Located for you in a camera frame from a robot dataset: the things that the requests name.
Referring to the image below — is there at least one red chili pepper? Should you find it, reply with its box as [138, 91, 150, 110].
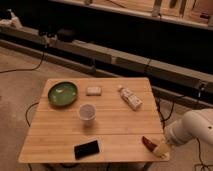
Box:
[142, 136, 157, 151]

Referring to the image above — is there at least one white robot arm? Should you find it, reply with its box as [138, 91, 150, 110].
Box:
[153, 108, 213, 157]

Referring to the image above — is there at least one white plastic bottle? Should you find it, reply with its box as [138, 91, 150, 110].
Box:
[118, 86, 142, 111]

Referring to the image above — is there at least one wooden table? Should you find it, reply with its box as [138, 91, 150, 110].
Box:
[19, 78, 163, 163]

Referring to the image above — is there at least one black rectangular sponge block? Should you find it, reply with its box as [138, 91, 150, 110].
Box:
[74, 140, 100, 159]

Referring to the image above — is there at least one green round plate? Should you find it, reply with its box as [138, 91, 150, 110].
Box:
[48, 82, 78, 107]

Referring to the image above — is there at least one black round object on ledge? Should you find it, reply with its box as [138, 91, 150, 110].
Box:
[57, 29, 76, 42]

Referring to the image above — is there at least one white figure on ledge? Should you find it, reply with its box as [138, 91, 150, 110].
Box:
[0, 9, 22, 29]

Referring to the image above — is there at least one black cable on floor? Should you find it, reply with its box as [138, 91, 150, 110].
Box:
[0, 46, 47, 75]

